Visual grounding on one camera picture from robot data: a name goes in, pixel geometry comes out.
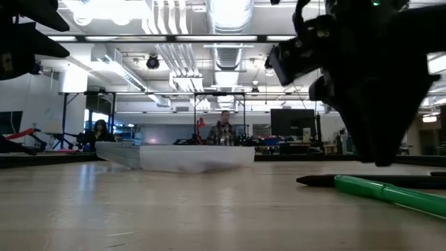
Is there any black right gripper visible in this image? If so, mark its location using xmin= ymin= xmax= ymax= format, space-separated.
xmin=291 ymin=0 xmax=441 ymax=167

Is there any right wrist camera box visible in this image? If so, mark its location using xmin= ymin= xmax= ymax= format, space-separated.
xmin=264 ymin=37 xmax=325 ymax=87

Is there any person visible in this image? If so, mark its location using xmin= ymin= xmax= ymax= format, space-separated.
xmin=82 ymin=119 xmax=118 ymax=153
xmin=206 ymin=110 xmax=238 ymax=147

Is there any silver ventilation duct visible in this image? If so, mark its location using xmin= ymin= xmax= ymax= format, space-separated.
xmin=206 ymin=0 xmax=255 ymax=71

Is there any green marker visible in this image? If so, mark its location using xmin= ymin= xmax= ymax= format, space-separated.
xmin=333 ymin=174 xmax=446 ymax=220

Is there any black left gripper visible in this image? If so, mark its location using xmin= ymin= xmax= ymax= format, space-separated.
xmin=0 ymin=0 xmax=71 ymax=82

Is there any black pen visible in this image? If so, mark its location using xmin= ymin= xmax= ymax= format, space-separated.
xmin=295 ymin=174 xmax=446 ymax=190

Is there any black monitor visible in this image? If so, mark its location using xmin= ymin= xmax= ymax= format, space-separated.
xmin=270 ymin=108 xmax=317 ymax=148

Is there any black rig frame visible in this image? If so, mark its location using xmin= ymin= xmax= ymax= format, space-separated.
xmin=192 ymin=91 xmax=247 ymax=146

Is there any black ceiling dome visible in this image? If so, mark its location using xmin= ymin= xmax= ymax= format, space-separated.
xmin=146 ymin=53 xmax=161 ymax=70

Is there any clear plastic supply box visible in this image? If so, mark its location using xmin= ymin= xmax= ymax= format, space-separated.
xmin=95 ymin=140 xmax=256 ymax=174

